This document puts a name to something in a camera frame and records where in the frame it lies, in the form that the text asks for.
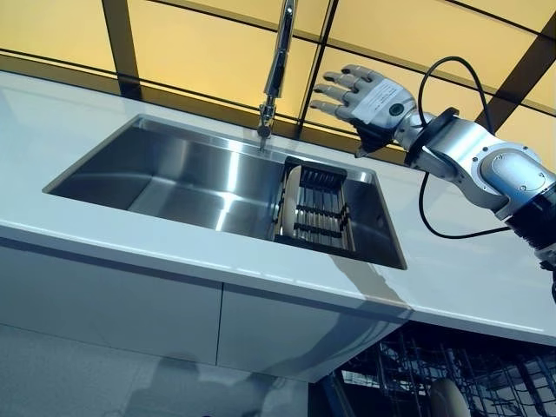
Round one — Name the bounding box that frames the stainless steel sink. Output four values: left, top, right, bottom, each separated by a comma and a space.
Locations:
42, 113, 408, 271

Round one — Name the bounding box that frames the dishwasher wire rack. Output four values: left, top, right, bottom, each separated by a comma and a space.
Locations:
338, 368, 483, 417
373, 334, 556, 417
319, 329, 556, 417

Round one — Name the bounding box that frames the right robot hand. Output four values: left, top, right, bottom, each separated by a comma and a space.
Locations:
310, 63, 429, 158

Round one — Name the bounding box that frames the black sink drain rack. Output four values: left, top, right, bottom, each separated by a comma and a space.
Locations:
272, 156, 354, 252

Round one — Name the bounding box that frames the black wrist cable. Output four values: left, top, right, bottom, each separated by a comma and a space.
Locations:
416, 55, 556, 301

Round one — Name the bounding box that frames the cream round plate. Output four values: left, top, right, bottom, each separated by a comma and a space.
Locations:
429, 377, 468, 417
280, 167, 302, 238

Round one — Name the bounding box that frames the dishwasher lower wire rack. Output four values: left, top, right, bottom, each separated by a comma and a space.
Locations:
338, 368, 483, 417

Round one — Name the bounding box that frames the dishwasher upper wire rack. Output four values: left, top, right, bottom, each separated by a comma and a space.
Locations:
373, 334, 556, 417

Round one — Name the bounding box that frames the chrome kitchen faucet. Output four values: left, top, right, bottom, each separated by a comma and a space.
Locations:
256, 0, 299, 151

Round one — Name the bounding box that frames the white glossy cabinet door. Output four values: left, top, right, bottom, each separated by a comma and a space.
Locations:
215, 286, 414, 384
0, 236, 226, 367

